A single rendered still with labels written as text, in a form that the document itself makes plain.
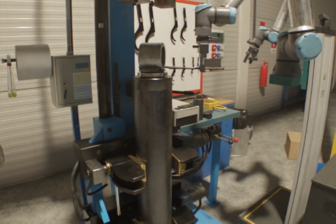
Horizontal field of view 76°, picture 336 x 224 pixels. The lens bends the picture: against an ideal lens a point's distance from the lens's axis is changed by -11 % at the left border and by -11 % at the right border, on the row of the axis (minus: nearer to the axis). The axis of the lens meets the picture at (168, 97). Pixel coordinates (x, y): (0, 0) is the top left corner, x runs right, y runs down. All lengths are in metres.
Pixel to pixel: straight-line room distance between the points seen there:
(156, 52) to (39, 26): 2.10
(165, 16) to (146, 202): 2.91
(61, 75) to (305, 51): 1.65
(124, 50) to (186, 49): 2.49
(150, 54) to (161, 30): 2.52
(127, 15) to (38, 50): 0.70
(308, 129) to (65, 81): 1.78
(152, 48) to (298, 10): 0.81
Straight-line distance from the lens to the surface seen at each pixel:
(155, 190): 1.44
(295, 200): 1.97
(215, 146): 2.41
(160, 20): 3.74
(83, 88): 1.99
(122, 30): 1.64
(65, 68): 1.94
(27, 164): 3.37
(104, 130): 1.46
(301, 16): 1.44
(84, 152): 1.42
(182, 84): 4.04
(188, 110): 1.75
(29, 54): 1.88
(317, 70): 1.66
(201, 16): 1.28
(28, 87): 3.11
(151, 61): 1.23
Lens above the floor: 1.63
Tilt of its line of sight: 12 degrees down
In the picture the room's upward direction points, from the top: straight up
